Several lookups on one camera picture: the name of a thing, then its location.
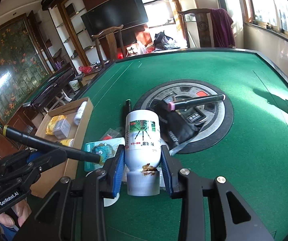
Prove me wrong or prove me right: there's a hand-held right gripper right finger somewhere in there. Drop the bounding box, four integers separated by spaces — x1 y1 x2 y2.
160 145 275 241

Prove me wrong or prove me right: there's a dark clothes pile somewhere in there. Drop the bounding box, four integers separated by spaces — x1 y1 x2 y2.
153 31 182 51

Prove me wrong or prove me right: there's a white patterned bucket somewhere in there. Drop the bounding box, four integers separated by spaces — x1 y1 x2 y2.
69 80 80 94

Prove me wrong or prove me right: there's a round table centre console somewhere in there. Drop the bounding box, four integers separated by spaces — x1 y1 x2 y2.
132 80 234 155

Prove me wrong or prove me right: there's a person's left hand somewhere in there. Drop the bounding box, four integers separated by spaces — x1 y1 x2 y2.
0 201 32 229

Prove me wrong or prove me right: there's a folding green game table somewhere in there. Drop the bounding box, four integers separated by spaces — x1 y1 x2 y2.
23 66 76 113

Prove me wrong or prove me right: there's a yellow cracker packet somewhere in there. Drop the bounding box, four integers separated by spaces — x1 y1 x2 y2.
45 115 68 136

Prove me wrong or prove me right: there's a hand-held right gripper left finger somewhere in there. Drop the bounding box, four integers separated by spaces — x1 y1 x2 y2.
13 144 125 241

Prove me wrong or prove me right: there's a clear bag with red item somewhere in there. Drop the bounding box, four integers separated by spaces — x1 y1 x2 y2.
101 128 124 141

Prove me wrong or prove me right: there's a flower wall painting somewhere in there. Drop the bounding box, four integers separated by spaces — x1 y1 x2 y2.
0 14 50 125

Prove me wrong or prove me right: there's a purple cloth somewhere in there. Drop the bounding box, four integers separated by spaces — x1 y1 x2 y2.
210 8 236 48

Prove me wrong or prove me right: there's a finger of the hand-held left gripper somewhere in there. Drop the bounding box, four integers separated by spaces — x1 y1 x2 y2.
26 151 44 163
28 149 68 172

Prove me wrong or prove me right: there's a window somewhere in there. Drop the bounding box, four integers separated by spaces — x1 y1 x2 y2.
237 0 288 41

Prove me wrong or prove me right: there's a black packet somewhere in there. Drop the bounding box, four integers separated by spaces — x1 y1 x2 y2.
155 100 200 153

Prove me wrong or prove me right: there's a bare wooden chair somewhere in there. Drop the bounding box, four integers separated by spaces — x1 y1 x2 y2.
91 25 125 68

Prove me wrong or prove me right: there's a grey cube box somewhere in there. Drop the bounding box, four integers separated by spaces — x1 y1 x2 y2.
53 119 71 140

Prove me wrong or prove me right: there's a low wooden cabinet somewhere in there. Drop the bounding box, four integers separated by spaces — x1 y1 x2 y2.
80 68 103 86

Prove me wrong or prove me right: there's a wall shelf unit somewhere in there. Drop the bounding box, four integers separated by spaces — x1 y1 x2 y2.
48 0 101 67

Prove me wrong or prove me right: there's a black marker yellow cap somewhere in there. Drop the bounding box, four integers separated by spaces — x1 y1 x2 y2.
3 125 102 164

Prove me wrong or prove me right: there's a cardboard box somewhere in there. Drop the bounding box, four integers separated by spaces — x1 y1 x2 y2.
30 97 94 199

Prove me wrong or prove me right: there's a black marker green cap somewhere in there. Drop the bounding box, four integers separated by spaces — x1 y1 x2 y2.
123 100 132 121

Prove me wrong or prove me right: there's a black marker pink cap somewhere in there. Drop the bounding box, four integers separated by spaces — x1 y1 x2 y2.
168 94 225 111

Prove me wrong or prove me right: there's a clear plastic bag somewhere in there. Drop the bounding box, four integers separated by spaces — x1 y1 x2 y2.
134 41 151 54

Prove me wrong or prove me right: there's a teal cartoon card package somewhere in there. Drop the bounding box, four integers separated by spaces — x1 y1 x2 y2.
84 137 126 172

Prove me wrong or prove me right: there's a large white bottle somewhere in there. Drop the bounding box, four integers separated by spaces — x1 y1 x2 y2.
124 110 162 197

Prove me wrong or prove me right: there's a wooden chair with carved back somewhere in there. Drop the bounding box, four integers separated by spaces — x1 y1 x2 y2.
178 8 216 48

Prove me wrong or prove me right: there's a black television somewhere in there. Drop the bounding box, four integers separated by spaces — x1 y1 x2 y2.
81 0 149 37

